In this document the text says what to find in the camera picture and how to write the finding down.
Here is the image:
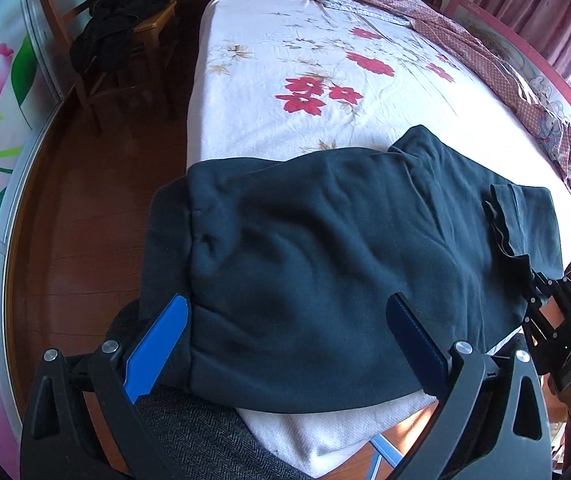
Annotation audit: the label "pink curtain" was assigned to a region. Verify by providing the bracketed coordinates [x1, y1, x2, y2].
[473, 0, 571, 86]

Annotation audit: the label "pink cartoon bed guard rail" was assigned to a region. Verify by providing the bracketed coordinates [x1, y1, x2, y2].
[443, 0, 571, 197]

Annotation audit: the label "white floral bedsheet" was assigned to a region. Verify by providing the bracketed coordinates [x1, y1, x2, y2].
[186, 0, 571, 478]

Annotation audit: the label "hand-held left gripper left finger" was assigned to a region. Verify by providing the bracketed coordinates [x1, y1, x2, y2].
[20, 294, 189, 480]

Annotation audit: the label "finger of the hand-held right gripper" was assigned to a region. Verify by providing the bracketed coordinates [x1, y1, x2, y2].
[522, 309, 562, 377]
[529, 271, 571, 312]

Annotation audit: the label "wooden chair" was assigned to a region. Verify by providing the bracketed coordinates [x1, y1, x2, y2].
[34, 0, 182, 134]

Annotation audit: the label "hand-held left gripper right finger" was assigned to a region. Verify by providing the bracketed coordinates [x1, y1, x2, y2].
[385, 292, 552, 480]

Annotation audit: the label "grey herringbone coat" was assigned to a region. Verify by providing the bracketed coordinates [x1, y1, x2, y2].
[108, 300, 316, 480]

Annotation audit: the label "pink patterned quilt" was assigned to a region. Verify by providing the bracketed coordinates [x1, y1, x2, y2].
[285, 0, 571, 227]

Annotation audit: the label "blue plastic object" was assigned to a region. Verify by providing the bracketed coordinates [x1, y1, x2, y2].
[369, 434, 404, 469]

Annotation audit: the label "dark teal pants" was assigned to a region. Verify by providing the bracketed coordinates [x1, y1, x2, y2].
[140, 125, 565, 408]

